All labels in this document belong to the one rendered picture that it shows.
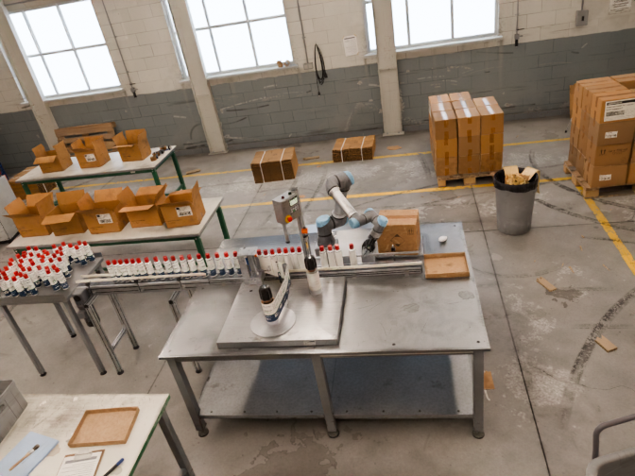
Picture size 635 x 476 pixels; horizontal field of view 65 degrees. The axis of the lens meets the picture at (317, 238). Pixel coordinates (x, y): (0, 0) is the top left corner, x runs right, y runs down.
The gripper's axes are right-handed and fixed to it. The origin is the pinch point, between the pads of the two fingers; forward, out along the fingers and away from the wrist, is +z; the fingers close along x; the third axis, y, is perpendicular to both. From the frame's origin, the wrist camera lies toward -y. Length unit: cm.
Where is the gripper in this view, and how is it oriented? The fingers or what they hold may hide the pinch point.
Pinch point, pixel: (363, 254)
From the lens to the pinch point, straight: 371.9
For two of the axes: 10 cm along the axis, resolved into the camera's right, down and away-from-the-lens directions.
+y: -1.3, 5.2, -8.4
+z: -3.5, 7.7, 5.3
